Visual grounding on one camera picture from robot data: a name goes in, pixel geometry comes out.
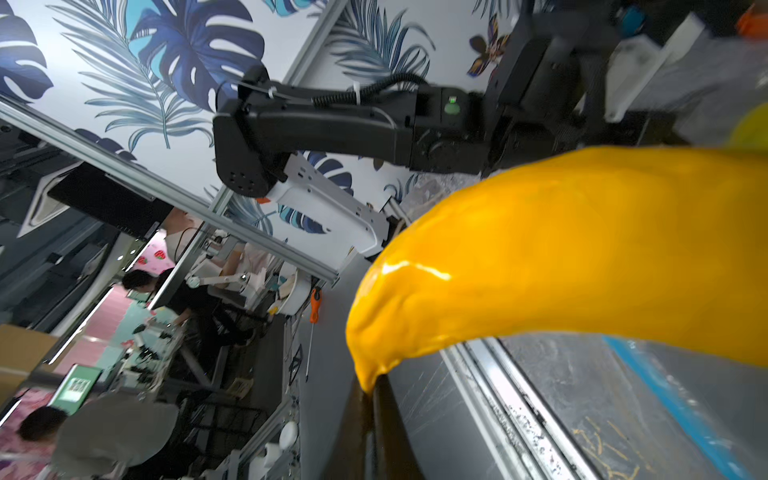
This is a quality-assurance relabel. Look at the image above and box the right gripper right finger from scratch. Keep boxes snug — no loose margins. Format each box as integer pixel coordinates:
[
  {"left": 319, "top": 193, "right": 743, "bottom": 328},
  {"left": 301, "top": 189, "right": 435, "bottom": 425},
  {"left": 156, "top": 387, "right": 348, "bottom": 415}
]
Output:
[{"left": 373, "top": 375, "right": 423, "bottom": 480}]

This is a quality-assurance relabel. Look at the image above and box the yellow banana bunch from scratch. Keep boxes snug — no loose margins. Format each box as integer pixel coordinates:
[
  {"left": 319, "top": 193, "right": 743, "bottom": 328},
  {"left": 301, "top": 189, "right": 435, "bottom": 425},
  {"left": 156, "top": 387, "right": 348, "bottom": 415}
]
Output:
[{"left": 727, "top": 103, "right": 768, "bottom": 153}]

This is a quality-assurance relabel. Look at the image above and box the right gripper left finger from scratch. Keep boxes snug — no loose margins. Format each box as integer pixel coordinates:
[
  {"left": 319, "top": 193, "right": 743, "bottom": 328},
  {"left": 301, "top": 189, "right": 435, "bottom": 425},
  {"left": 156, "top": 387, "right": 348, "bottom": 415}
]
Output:
[{"left": 321, "top": 378, "right": 373, "bottom": 479}]

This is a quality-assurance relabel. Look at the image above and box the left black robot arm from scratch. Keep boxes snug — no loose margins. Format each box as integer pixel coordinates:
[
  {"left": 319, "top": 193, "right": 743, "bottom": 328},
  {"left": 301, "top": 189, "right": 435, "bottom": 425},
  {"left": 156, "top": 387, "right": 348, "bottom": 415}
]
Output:
[{"left": 213, "top": 2, "right": 679, "bottom": 258}]

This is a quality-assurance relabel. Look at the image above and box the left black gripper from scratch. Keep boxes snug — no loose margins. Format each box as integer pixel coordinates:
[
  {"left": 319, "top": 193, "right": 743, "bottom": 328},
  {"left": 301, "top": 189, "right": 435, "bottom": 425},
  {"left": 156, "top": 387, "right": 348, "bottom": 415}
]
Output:
[{"left": 482, "top": 1, "right": 684, "bottom": 174}]

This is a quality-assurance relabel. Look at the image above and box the clear zip-top bag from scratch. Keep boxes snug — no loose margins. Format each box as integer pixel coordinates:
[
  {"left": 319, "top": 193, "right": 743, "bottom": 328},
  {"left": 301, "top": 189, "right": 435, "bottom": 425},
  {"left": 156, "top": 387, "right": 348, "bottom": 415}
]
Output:
[{"left": 599, "top": 332, "right": 768, "bottom": 480}]

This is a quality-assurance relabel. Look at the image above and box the orange-yellow banana pair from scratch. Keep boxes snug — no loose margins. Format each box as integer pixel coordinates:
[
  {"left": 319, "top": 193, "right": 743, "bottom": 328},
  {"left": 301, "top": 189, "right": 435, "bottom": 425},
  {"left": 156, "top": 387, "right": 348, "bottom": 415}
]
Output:
[{"left": 346, "top": 147, "right": 767, "bottom": 392}]

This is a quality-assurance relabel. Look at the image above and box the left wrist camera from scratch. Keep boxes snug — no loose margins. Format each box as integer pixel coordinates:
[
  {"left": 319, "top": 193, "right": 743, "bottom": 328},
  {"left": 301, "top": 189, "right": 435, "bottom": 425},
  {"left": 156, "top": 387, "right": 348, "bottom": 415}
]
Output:
[{"left": 604, "top": 13, "right": 705, "bottom": 123}]

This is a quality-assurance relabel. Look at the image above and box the person in background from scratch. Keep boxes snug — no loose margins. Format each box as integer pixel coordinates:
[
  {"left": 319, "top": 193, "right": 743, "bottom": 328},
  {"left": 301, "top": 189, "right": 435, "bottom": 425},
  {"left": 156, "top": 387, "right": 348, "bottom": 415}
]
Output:
[
  {"left": 17, "top": 394, "right": 180, "bottom": 478},
  {"left": 121, "top": 269, "right": 255, "bottom": 347}
]

